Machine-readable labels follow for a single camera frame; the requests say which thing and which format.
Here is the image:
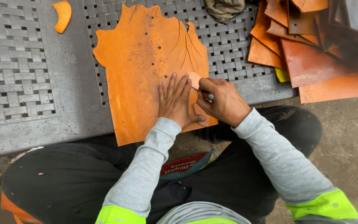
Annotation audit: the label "tan shoe pattern template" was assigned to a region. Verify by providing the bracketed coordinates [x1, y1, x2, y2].
[186, 72, 211, 127]

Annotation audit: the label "olive crumpled cloth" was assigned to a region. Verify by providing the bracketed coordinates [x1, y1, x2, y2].
[204, 0, 248, 24]

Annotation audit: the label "person's black trousers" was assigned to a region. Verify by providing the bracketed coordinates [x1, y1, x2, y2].
[0, 105, 323, 224]

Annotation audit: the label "metal scribing tool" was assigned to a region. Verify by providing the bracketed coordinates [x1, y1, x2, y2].
[192, 87, 214, 101]

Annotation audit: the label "large orange leather sheet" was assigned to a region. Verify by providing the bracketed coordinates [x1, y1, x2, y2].
[93, 4, 219, 147]

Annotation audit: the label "red printed crate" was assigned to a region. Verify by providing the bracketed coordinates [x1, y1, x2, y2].
[159, 149, 219, 180]

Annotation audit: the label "curved orange leather piece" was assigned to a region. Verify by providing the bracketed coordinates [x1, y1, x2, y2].
[52, 0, 73, 34]

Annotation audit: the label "yellow leather piece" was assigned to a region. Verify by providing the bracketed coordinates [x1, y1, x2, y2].
[274, 67, 291, 83]

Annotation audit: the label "person's left hand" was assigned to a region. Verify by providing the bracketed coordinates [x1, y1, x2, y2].
[158, 73, 206, 129]

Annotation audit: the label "pile of orange leather pieces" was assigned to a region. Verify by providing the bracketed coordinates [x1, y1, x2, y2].
[247, 0, 358, 104]

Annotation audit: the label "orange leather scrap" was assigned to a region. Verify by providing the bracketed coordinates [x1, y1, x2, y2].
[1, 191, 44, 224]

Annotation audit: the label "person's right hand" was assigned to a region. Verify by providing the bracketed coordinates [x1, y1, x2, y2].
[196, 78, 252, 128]

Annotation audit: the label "person's grey yellow shirt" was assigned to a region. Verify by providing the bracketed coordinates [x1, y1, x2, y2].
[95, 189, 358, 224]

